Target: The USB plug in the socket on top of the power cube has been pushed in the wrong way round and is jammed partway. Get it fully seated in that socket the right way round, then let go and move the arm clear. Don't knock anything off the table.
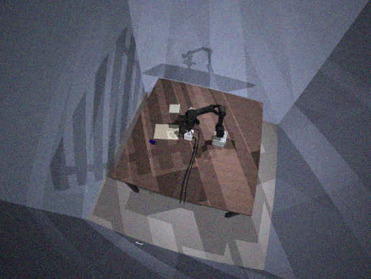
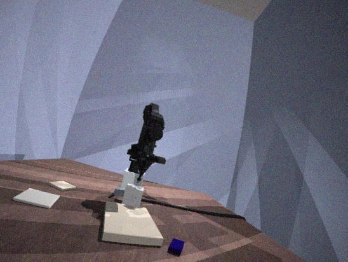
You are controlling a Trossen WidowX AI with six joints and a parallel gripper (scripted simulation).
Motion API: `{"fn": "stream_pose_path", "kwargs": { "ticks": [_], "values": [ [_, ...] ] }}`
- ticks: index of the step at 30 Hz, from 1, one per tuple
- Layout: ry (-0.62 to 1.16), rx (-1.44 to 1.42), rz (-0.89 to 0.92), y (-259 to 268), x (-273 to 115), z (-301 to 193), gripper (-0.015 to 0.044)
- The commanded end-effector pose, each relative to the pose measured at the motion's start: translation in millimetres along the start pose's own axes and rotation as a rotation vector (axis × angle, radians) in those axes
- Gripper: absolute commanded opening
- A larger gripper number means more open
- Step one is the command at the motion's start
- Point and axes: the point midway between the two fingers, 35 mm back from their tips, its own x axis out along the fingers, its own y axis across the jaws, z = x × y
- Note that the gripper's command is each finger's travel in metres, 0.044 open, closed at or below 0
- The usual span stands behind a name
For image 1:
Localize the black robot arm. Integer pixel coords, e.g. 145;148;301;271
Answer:
177;104;226;137

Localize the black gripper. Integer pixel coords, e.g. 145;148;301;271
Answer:
179;118;200;134

